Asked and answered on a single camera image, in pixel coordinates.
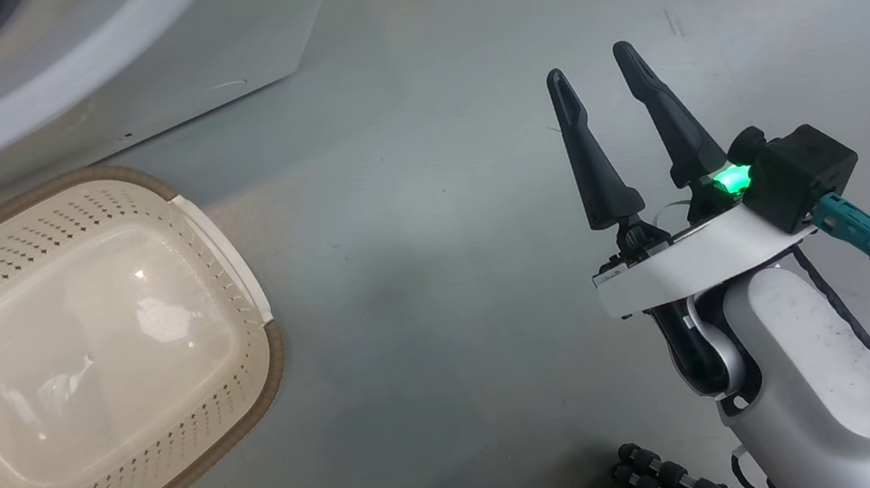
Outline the black corrugated cable conduit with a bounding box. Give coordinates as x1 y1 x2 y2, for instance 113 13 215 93
607 424 754 488

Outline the white front-load washing machine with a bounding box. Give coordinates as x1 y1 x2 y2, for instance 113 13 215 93
0 0 379 244

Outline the cream perforated laundry basket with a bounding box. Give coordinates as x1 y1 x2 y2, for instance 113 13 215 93
0 141 308 488

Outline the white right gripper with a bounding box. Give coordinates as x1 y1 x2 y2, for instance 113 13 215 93
542 15 829 328

